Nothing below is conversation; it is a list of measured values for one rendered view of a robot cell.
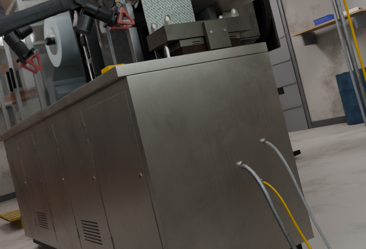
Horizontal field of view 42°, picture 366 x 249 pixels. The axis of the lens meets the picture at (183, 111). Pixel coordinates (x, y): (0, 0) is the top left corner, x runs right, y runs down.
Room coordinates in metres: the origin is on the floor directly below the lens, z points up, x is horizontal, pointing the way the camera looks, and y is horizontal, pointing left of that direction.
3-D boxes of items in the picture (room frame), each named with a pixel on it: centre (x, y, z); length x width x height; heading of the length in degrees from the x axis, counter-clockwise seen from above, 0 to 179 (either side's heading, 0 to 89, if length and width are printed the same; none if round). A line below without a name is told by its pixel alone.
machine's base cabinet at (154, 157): (2.85, 0.52, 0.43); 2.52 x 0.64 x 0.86; 30
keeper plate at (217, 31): (1.87, -0.20, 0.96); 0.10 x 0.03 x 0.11; 120
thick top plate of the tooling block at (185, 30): (1.94, -0.14, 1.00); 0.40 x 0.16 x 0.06; 120
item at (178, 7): (2.02, -0.04, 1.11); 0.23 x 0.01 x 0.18; 120
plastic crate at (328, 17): (8.11, -2.70, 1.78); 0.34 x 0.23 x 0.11; 38
